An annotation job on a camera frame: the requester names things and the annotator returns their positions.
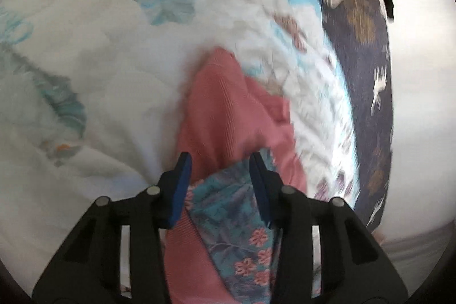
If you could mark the pink ribbed garment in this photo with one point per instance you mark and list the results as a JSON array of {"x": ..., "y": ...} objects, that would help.
[{"x": 221, "y": 104}]

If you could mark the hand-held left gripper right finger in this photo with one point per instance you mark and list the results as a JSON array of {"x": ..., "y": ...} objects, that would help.
[{"x": 262, "y": 190}]

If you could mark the white shell print quilt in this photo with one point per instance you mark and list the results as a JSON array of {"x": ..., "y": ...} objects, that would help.
[{"x": 89, "y": 40}]

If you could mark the dark deer print bedsheet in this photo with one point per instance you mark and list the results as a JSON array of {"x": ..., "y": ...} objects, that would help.
[{"x": 363, "y": 40}]

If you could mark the teal floral garment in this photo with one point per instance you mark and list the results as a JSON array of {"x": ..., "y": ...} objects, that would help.
[{"x": 231, "y": 218}]

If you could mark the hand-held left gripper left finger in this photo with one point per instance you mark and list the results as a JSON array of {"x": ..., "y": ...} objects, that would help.
[{"x": 180, "y": 190}]

